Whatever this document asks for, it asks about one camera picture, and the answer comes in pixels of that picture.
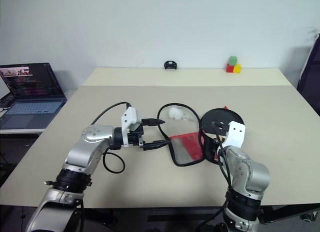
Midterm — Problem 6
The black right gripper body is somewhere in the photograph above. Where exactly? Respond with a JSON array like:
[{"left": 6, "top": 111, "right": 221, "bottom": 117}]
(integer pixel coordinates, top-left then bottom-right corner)
[{"left": 213, "top": 120, "right": 231, "bottom": 136}]

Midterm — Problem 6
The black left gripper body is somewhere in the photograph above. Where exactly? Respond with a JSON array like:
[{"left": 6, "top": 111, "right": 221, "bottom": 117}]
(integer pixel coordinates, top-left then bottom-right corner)
[{"left": 127, "top": 123, "right": 146, "bottom": 149}]

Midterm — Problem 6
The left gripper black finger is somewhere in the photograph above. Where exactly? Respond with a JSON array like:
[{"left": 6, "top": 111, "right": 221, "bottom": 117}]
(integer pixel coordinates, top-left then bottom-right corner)
[
  {"left": 141, "top": 118, "right": 167, "bottom": 127},
  {"left": 142, "top": 140, "right": 172, "bottom": 152}
]

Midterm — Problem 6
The black round plate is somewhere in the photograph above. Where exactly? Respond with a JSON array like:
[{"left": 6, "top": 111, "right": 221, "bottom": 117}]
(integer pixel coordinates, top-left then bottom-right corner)
[{"left": 199, "top": 106, "right": 246, "bottom": 143}]

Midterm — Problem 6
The red black mesh paddle case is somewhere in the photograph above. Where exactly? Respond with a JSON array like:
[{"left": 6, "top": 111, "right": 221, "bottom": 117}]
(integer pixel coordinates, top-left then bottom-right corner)
[{"left": 156, "top": 103, "right": 219, "bottom": 167}]

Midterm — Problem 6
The small black clamp device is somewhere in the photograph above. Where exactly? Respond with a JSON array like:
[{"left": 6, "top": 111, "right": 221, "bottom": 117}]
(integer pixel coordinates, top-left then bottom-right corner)
[{"left": 163, "top": 60, "right": 178, "bottom": 70}]

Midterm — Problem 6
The open dark blue laptop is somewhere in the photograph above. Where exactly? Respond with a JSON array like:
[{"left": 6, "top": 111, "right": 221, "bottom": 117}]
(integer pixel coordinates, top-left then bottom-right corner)
[{"left": 0, "top": 62, "right": 68, "bottom": 130}]

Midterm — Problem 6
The black caster wheel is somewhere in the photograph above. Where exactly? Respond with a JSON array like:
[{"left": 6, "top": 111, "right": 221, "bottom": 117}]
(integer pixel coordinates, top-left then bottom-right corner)
[{"left": 301, "top": 212, "right": 318, "bottom": 223}]

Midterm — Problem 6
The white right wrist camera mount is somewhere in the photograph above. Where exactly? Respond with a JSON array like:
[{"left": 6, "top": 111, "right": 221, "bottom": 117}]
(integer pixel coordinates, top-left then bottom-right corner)
[{"left": 221, "top": 120, "right": 247, "bottom": 148}]

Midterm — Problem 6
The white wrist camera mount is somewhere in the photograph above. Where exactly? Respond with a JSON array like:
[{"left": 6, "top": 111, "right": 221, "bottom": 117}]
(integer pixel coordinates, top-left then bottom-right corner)
[
  {"left": 120, "top": 106, "right": 143, "bottom": 146},
  {"left": 221, "top": 120, "right": 247, "bottom": 148}
]

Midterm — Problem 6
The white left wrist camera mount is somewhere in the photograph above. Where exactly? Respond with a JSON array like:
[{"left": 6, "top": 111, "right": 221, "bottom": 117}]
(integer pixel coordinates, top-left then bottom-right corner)
[{"left": 120, "top": 106, "right": 143, "bottom": 146}]

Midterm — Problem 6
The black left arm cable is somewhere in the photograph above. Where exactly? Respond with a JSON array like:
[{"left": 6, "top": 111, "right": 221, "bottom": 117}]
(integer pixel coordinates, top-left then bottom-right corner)
[{"left": 90, "top": 101, "right": 133, "bottom": 173}]

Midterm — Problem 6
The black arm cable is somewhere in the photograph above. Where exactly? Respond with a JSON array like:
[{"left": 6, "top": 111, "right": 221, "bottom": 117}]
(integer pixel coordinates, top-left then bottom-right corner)
[
  {"left": 196, "top": 121, "right": 237, "bottom": 232},
  {"left": 90, "top": 101, "right": 133, "bottom": 173}
]

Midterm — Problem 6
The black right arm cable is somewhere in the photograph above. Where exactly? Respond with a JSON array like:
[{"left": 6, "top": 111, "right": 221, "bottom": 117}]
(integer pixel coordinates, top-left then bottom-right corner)
[{"left": 196, "top": 121, "right": 237, "bottom": 232}]

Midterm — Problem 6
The black table frame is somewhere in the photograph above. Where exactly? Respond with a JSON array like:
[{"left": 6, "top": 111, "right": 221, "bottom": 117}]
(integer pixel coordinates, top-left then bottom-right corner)
[{"left": 82, "top": 203, "right": 320, "bottom": 225}]

